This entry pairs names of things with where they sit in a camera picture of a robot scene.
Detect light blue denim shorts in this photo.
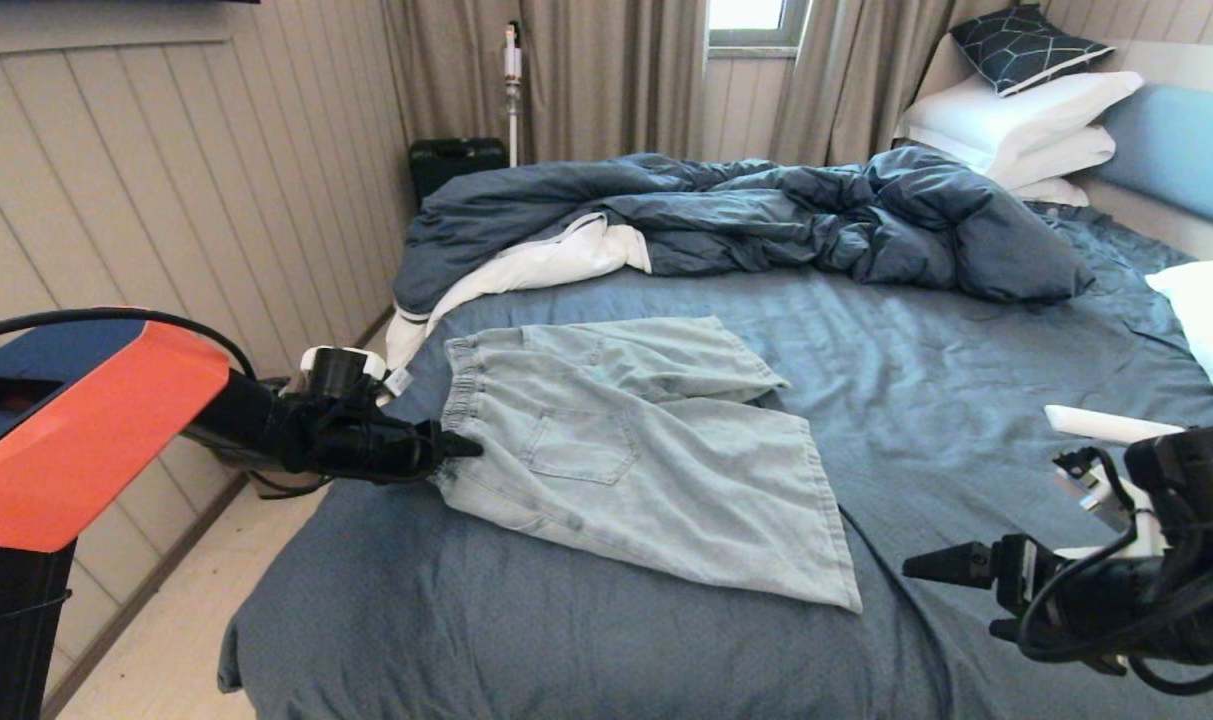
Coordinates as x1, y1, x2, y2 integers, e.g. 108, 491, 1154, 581
428, 316, 864, 613

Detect long white remote control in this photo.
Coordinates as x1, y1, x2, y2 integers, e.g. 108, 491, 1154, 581
1044, 404, 1189, 447

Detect black hard suitcase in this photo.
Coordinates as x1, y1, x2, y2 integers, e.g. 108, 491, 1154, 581
409, 137, 510, 211

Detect blue bed sheet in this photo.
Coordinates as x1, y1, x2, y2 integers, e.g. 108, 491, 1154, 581
216, 205, 1213, 720

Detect plump white pillow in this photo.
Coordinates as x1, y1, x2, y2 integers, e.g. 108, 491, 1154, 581
1146, 260, 1213, 426

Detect white stick vacuum cleaner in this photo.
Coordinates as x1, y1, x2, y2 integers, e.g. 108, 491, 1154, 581
503, 22, 524, 168

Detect small white pillow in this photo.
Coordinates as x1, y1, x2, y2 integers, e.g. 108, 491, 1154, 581
1006, 177, 1090, 208

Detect wide beige curtain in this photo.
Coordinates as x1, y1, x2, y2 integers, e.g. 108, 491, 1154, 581
381, 0, 709, 166

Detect dark blue white-lined duvet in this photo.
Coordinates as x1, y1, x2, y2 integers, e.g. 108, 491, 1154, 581
384, 148, 1097, 386

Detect flat white pillow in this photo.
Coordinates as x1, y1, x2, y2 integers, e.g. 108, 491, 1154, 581
986, 125, 1117, 193

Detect large white pillow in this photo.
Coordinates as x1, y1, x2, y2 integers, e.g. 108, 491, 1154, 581
896, 70, 1145, 179

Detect light blue padded headboard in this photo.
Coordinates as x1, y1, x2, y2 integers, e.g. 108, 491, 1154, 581
1096, 83, 1213, 236

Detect narrow beige curtain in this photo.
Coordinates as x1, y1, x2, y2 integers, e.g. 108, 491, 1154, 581
769, 0, 967, 169

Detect dark geometric patterned cushion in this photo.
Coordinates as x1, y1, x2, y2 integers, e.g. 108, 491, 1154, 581
950, 3, 1117, 98

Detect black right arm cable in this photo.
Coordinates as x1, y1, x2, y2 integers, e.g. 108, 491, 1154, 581
1016, 500, 1213, 697

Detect left wrist camera white cap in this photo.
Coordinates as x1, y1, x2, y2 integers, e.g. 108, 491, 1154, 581
299, 345, 413, 403

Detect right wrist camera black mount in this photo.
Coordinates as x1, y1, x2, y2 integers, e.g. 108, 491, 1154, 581
1051, 445, 1167, 559

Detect beige bed frame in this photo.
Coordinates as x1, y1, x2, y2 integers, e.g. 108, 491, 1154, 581
916, 38, 1213, 263

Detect window with grey frame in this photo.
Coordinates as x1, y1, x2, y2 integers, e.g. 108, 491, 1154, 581
708, 0, 812, 56

